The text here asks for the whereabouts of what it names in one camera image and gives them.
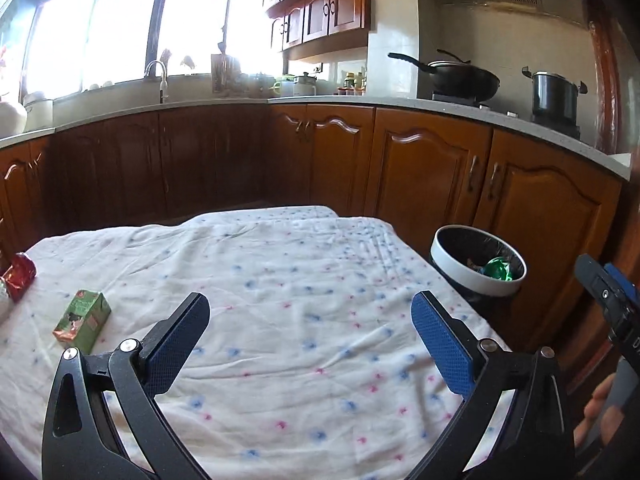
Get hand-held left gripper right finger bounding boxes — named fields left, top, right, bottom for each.
left=402, top=290, right=576, bottom=480

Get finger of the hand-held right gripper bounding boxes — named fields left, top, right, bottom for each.
left=574, top=254, right=640, bottom=356

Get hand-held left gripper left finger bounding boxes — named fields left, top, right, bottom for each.
left=41, top=291, right=213, bottom=480

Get white bin with black liner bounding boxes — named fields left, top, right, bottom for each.
left=430, top=225, right=527, bottom=311

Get crushed green can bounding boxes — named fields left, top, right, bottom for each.
left=482, top=256, right=516, bottom=281

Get person's right hand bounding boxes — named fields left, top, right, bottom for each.
left=574, top=374, right=617, bottom=450

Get small green drink carton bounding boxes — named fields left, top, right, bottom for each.
left=52, top=289, right=112, bottom=353

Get white dotted tablecloth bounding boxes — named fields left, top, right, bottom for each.
left=0, top=205, right=516, bottom=480

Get shiny red packet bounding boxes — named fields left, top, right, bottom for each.
left=0, top=252, right=37, bottom=303

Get brown wooden base cabinets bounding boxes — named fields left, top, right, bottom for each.
left=0, top=102, right=623, bottom=356

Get gas stove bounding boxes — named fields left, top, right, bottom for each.
left=431, top=91, right=583, bottom=141

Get steel stock pot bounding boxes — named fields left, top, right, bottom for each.
left=521, top=65, right=588, bottom=123

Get grey kitchen countertop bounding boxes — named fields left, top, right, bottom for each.
left=0, top=95, right=633, bottom=181

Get black wok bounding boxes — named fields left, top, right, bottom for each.
left=387, top=49, right=501, bottom=103

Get metal sink faucet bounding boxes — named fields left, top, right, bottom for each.
left=144, top=60, right=171, bottom=105

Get white lidded pot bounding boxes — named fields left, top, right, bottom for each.
left=22, top=91, right=55, bottom=132

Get group of condiment bottles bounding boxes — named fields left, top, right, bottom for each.
left=336, top=71, right=368, bottom=97

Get utensil holder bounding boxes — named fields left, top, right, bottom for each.
left=210, top=40, right=242, bottom=96

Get white round jar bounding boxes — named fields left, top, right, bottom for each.
left=0, top=101, right=28, bottom=138

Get white kettle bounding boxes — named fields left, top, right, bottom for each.
left=291, top=71, right=318, bottom=97

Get kitchen window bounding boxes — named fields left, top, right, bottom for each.
left=0, top=0, right=286, bottom=106

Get brown wooden wall cabinets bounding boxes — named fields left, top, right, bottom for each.
left=257, top=0, right=401, bottom=63

